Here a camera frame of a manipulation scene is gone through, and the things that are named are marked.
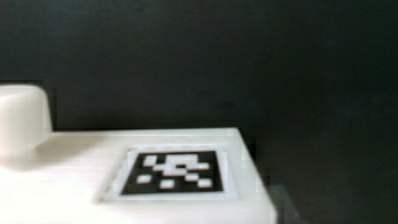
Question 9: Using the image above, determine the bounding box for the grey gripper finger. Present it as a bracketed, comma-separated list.
[267, 184, 310, 224]

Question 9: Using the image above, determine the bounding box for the white front drawer box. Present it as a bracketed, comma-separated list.
[0, 85, 276, 224]

